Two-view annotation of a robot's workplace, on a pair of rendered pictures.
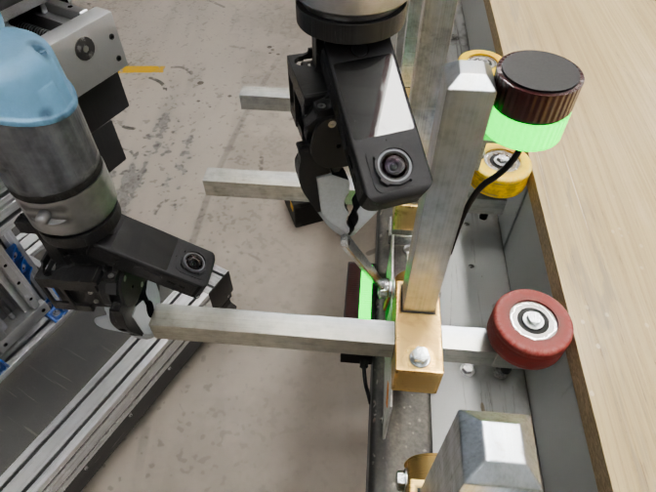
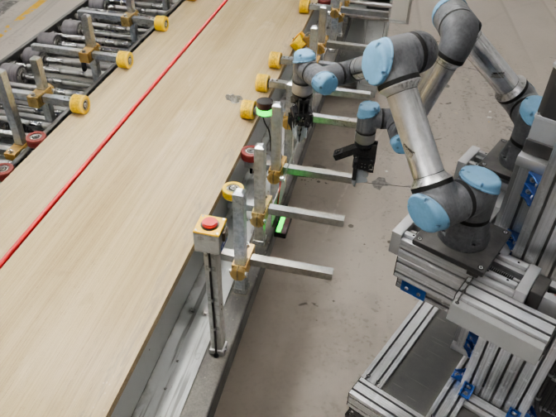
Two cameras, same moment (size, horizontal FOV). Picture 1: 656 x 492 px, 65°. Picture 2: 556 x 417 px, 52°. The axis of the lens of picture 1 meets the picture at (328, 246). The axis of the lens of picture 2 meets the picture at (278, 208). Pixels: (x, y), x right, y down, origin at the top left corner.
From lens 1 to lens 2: 2.32 m
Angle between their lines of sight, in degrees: 90
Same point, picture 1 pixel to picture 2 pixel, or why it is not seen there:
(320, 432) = (292, 343)
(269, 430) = (321, 348)
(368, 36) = not seen: hidden behind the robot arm
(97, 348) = (424, 356)
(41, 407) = (441, 329)
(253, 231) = not seen: outside the picture
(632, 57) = (133, 229)
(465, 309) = not seen: hidden behind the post
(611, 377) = (238, 141)
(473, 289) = (229, 242)
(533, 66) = (266, 101)
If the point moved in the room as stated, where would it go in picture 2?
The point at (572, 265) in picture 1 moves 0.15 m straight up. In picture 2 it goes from (231, 160) to (229, 127)
